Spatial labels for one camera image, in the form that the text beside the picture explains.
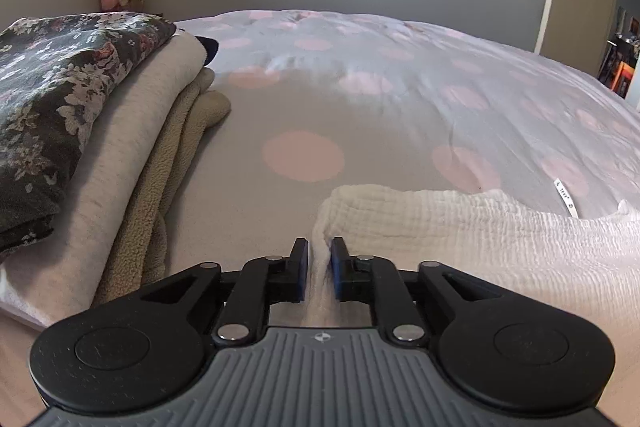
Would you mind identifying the pink dotted grey bedsheet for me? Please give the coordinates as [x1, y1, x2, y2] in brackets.
[0, 8, 640, 413]

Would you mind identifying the white crinkle muslin garment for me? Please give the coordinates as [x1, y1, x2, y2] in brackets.
[306, 184, 639, 343]

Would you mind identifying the dark floral folded garment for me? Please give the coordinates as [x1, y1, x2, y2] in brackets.
[1, 12, 176, 255]

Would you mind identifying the folded white sweater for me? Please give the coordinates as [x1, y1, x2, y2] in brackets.
[1, 30, 206, 329]

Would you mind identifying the folded beige knit sweater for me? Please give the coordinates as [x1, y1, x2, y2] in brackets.
[92, 67, 231, 307]

